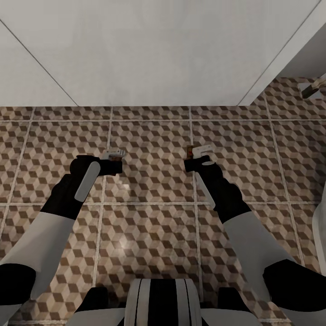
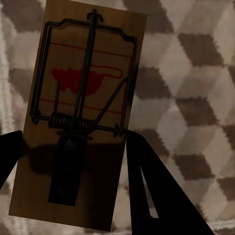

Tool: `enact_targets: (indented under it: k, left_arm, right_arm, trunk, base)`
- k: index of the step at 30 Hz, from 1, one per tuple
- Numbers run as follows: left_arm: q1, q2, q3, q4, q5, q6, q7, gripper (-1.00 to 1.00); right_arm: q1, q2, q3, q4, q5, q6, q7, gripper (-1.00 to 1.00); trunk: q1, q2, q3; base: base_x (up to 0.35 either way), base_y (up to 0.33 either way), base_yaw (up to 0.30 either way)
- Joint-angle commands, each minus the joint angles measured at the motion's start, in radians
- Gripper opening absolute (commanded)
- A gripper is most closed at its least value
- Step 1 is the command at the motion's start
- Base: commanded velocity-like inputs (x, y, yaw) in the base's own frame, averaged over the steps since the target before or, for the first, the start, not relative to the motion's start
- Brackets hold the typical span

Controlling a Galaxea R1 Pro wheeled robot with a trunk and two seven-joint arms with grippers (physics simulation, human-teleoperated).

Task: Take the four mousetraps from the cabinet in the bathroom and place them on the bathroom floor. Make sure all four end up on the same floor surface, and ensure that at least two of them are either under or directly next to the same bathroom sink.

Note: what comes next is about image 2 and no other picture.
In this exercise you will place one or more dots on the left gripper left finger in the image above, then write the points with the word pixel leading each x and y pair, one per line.
pixel 10 152

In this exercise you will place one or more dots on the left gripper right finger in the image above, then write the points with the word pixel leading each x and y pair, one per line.
pixel 177 214

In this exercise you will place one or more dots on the mousetrap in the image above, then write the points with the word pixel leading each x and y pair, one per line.
pixel 78 114

